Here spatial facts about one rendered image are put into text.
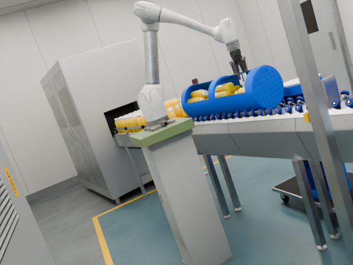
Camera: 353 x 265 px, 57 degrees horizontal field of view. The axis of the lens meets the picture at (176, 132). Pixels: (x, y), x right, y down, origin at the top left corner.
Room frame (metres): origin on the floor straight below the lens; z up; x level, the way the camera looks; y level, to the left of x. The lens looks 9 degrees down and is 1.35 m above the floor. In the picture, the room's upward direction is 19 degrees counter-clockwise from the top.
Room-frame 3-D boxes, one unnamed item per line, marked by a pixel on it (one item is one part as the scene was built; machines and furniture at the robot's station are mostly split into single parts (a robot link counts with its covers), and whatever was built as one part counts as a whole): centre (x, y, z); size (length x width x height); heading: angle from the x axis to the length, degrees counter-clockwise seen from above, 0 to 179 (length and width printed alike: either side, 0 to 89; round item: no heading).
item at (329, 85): (1.72, -0.84, 1.00); 0.10 x 0.04 x 0.15; 118
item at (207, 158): (2.80, -0.18, 0.31); 0.06 x 0.06 x 0.63; 28
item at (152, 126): (2.23, 0.09, 1.09); 0.22 x 0.18 x 0.06; 23
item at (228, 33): (2.26, -0.55, 1.52); 0.13 x 0.11 x 0.16; 177
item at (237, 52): (2.25, -0.55, 1.34); 0.08 x 0.07 x 0.09; 118
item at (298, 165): (1.93, -0.65, 0.31); 0.06 x 0.06 x 0.63; 28
